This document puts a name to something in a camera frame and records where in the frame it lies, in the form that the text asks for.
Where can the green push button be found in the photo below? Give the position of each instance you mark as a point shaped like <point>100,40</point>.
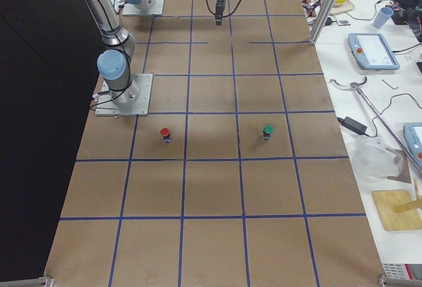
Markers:
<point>267,132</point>

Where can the red push button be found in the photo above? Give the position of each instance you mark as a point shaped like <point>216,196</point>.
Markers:
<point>166,134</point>

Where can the metal rod with hook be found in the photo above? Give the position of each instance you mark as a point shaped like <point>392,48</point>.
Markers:
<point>357,86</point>

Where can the upper blue teach pendant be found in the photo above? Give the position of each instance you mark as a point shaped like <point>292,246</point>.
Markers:
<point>372,52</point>

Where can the blue teach pendant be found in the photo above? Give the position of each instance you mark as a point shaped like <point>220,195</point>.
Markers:
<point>412,134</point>
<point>372,52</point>

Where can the brown paper table cover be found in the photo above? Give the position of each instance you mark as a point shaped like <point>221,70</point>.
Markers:
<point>218,205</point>

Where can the blue plastic cup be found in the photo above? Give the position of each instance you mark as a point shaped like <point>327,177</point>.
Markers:
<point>383,15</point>

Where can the black power adapter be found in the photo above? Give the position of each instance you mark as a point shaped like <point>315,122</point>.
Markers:
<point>353,125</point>

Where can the small allen key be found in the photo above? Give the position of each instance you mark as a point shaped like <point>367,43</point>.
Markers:
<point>390,85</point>

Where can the clear plastic bag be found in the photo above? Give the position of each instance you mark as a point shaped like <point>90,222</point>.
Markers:
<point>373,161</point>

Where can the lower blue teach pendant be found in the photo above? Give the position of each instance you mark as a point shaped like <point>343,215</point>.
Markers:
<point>412,134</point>

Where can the wooden cutting board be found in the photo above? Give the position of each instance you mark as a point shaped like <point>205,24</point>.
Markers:
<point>398,210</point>

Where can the aluminium frame post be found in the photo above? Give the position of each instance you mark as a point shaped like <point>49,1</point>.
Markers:
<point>320,21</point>

